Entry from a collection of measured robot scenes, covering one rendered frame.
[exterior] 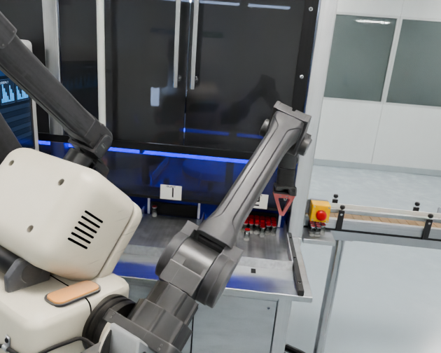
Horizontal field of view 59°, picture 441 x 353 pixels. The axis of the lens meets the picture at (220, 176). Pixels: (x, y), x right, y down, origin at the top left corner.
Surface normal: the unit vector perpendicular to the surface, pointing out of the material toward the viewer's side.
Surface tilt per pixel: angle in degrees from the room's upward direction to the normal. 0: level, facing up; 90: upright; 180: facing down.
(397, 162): 90
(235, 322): 90
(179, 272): 42
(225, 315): 90
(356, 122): 90
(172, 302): 47
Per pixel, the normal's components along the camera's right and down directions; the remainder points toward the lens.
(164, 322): 0.24, -0.39
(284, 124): 0.08, -0.55
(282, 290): 0.07, -0.95
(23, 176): -0.36, -0.48
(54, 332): 0.83, 0.23
